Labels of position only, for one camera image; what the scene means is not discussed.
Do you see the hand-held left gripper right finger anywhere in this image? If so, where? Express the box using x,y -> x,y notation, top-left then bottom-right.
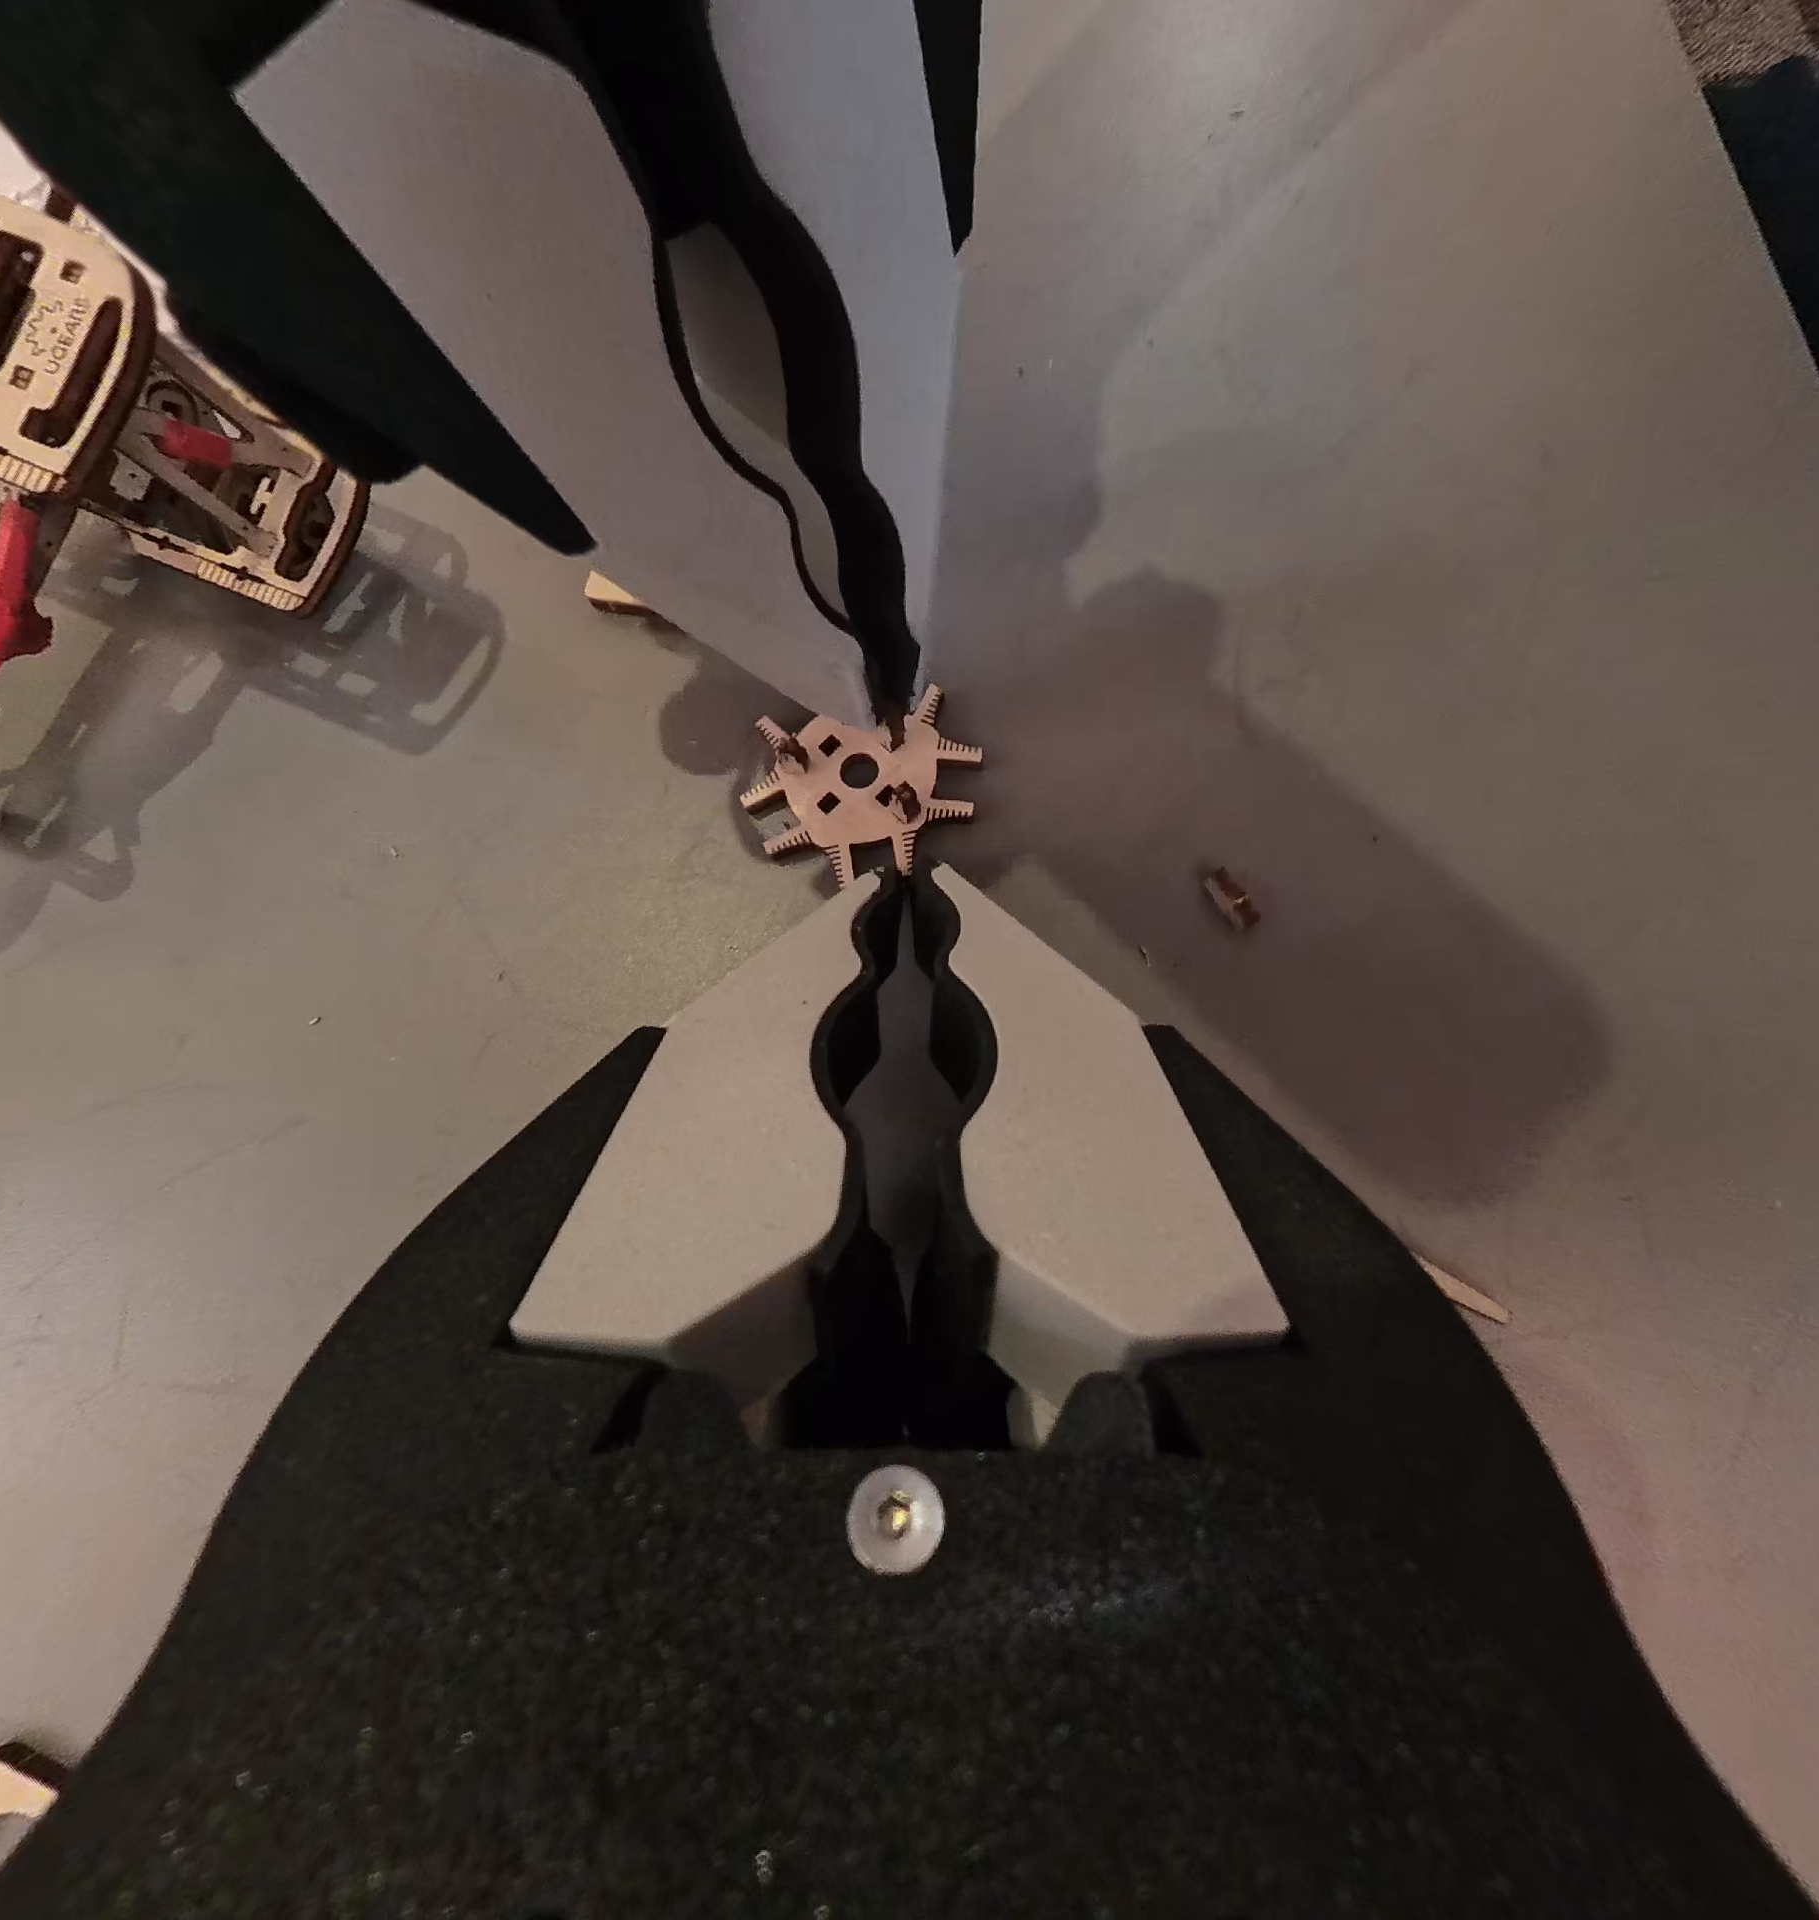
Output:
909,863 -> 1291,1445

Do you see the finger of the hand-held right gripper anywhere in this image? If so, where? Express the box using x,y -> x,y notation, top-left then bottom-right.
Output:
711,0 -> 959,710
233,0 -> 895,710

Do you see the wooden model airplane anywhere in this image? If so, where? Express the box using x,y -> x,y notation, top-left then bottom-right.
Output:
0,172 -> 373,841

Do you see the wooden sheet with numbered cutouts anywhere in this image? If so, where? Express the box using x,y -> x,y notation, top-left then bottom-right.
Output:
0,1743 -> 67,1879

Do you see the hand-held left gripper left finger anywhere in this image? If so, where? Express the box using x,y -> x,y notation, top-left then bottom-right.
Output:
507,874 -> 911,1445

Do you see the small wooden gear piece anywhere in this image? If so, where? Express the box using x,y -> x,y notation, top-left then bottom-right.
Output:
735,681 -> 989,880

